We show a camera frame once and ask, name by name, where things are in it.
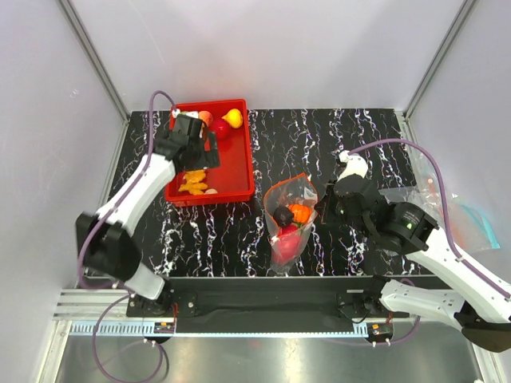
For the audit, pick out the left aluminium frame post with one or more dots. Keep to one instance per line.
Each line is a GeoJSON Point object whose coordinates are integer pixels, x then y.
{"type": "Point", "coordinates": [77, 26]}

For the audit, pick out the right aluminium frame post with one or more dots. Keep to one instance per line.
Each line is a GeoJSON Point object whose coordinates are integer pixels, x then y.
{"type": "Point", "coordinates": [440, 55]}

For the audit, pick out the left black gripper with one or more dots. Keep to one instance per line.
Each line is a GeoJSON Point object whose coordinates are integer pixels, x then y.
{"type": "Point", "coordinates": [208, 159]}

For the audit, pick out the white slotted cable duct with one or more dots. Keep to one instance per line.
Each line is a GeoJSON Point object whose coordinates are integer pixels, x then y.
{"type": "Point", "coordinates": [182, 329]}

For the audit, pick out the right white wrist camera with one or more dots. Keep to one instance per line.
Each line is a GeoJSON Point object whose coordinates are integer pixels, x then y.
{"type": "Point", "coordinates": [355, 165]}

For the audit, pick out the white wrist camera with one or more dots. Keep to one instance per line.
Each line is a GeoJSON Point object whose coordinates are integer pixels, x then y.
{"type": "Point", "coordinates": [355, 165]}
{"type": "Point", "coordinates": [176, 112]}

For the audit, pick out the spare zip bags pile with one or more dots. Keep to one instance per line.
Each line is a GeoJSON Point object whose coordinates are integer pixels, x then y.
{"type": "Point", "coordinates": [470, 227]}

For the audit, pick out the peach toy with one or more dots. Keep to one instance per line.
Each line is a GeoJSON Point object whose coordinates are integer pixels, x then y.
{"type": "Point", "coordinates": [206, 117]}

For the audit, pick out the orange pumpkin toy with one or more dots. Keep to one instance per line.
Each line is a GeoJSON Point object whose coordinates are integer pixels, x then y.
{"type": "Point", "coordinates": [301, 213]}

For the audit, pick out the small pink white toy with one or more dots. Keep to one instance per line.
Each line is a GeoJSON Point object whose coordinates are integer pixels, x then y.
{"type": "Point", "coordinates": [210, 191]}

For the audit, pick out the red apple toy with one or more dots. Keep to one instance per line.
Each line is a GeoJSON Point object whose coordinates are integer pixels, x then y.
{"type": "Point", "coordinates": [221, 128]}

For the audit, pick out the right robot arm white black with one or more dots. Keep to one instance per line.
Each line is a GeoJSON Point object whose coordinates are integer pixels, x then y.
{"type": "Point", "coordinates": [477, 303]}

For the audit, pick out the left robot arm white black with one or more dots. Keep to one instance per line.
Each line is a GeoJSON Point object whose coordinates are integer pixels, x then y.
{"type": "Point", "coordinates": [105, 238]}

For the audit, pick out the aluminium frame post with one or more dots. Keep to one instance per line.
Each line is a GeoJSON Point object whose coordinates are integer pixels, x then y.
{"type": "Point", "coordinates": [440, 55]}
{"type": "Point", "coordinates": [77, 26]}

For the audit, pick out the clear bag orange zipper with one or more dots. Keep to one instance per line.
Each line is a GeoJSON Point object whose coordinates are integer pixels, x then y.
{"type": "Point", "coordinates": [298, 189]}

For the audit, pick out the dark mangosteen toy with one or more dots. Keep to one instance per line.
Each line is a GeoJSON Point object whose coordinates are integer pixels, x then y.
{"type": "Point", "coordinates": [283, 216]}

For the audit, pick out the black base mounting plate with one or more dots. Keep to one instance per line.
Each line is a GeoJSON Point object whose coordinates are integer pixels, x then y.
{"type": "Point", "coordinates": [304, 302]}

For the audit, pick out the pink dragon fruit toy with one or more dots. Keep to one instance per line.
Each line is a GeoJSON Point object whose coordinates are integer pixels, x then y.
{"type": "Point", "coordinates": [286, 243]}

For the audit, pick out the red plastic tray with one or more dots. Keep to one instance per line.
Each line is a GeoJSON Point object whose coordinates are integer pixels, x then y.
{"type": "Point", "coordinates": [233, 180]}

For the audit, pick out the orange ginger root toy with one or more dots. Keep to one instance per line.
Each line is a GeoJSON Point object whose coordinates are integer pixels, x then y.
{"type": "Point", "coordinates": [193, 182]}

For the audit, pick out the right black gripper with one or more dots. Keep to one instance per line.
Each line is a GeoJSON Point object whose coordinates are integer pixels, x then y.
{"type": "Point", "coordinates": [325, 206]}

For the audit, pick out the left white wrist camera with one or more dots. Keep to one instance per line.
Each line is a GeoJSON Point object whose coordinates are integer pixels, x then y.
{"type": "Point", "coordinates": [176, 112]}

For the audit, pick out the yellow pear toy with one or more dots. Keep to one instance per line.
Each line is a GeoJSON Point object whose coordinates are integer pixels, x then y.
{"type": "Point", "coordinates": [235, 118]}

